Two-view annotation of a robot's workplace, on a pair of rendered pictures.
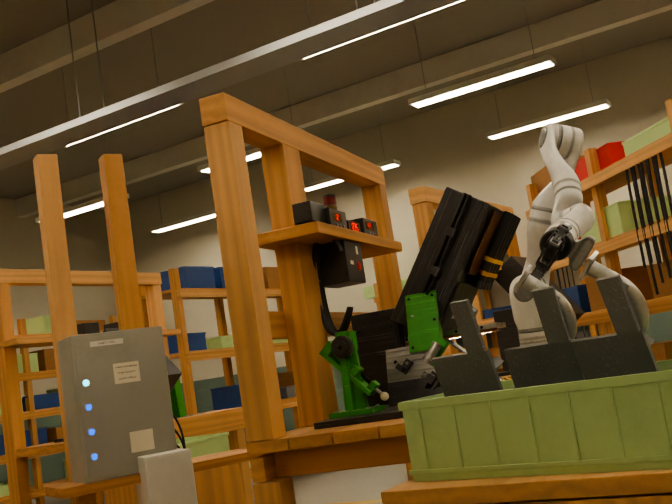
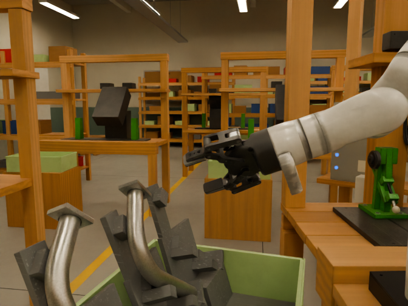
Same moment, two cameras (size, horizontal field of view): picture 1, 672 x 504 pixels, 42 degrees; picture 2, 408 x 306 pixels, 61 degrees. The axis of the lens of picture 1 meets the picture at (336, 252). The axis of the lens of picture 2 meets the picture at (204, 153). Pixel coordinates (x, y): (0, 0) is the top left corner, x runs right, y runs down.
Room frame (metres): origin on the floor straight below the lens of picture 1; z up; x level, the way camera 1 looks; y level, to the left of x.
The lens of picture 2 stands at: (1.73, -1.02, 1.34)
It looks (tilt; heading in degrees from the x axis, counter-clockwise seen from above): 8 degrees down; 69
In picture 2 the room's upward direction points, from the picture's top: straight up
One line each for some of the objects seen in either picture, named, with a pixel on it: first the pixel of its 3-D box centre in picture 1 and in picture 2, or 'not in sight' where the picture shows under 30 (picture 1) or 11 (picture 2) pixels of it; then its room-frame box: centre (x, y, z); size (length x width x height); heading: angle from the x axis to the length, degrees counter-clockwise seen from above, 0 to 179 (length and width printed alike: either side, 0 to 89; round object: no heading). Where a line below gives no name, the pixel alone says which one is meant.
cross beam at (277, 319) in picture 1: (320, 324); not in sight; (3.34, 0.10, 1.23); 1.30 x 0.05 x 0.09; 159
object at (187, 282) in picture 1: (246, 376); not in sight; (9.08, 1.10, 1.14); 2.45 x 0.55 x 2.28; 150
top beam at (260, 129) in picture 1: (310, 151); not in sight; (3.31, 0.04, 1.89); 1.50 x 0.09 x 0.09; 159
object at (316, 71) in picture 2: not in sight; (265, 113); (6.05, 6.27, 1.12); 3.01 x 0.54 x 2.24; 150
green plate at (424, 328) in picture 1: (425, 321); not in sight; (3.11, -0.27, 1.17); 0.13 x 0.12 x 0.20; 159
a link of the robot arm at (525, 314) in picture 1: (530, 304); not in sight; (2.45, -0.51, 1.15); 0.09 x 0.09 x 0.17; 62
